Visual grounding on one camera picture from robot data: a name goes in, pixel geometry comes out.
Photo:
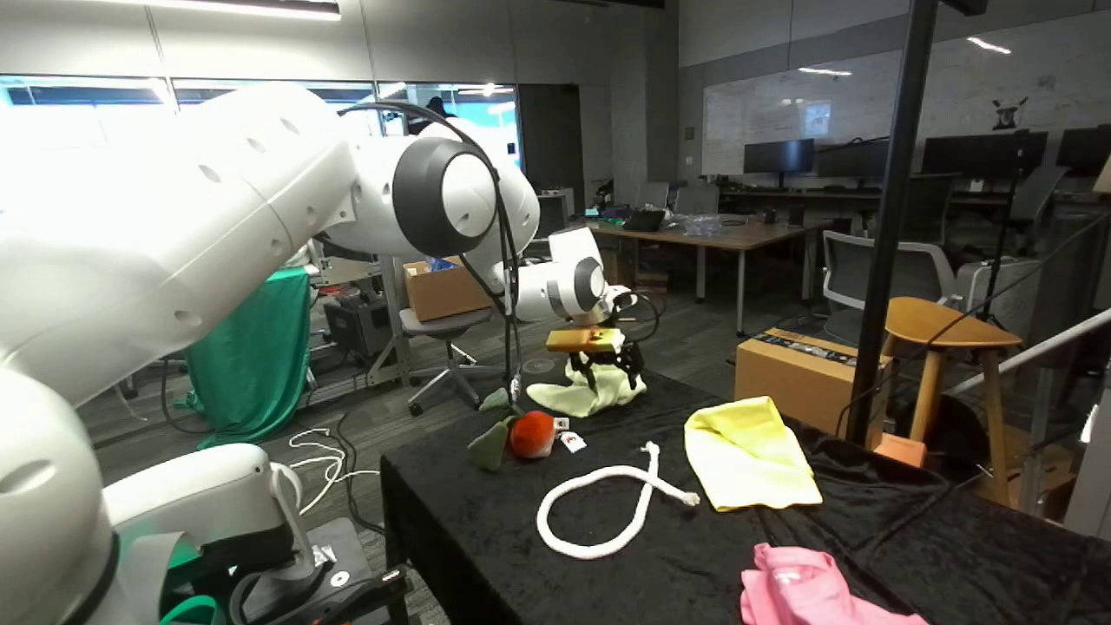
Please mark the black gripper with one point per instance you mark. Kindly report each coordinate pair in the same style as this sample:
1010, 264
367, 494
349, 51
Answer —
611, 363

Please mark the pale green cloth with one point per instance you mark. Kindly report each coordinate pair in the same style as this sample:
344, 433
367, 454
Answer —
585, 398

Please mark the orange plush toy green leaves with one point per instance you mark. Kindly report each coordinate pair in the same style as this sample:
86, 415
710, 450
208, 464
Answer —
533, 434

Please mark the yellow cloth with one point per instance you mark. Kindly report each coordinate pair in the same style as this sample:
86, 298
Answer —
749, 464

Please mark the pink cloth orange stripes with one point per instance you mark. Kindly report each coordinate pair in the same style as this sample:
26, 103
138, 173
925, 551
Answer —
812, 586

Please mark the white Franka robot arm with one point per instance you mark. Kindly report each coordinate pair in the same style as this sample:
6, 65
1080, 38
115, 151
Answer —
139, 256

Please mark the wooden office desk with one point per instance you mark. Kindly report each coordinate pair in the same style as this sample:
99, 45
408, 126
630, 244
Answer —
716, 236

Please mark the grey office chair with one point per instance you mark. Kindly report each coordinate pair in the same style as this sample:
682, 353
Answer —
447, 334

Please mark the small cardboard box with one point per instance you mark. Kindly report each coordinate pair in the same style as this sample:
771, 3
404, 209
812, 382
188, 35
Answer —
447, 290

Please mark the cardboard box black tape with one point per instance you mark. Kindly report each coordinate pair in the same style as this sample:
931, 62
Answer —
799, 375

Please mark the black computer monitor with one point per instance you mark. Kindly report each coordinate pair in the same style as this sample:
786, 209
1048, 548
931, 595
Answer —
857, 161
779, 159
1086, 147
985, 155

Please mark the white mesh office chair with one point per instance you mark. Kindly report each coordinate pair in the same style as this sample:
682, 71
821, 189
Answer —
880, 264

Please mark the wooden board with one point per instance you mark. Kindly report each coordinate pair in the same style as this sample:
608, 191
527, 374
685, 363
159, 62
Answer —
898, 450

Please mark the black vertical pole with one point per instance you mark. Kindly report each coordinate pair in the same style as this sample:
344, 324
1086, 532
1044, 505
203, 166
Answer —
888, 231

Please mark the wooden stool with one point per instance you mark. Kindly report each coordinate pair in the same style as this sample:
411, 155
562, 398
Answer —
944, 324

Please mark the black velvet tablecloth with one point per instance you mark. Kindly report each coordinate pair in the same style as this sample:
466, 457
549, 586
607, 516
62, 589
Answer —
925, 544

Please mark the green draped cloth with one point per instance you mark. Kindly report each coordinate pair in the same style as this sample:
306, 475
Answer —
249, 359

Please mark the silver tripod leg pole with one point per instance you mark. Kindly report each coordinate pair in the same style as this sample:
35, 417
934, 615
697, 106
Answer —
1044, 345

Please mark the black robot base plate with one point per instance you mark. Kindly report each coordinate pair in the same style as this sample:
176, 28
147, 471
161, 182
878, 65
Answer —
358, 586

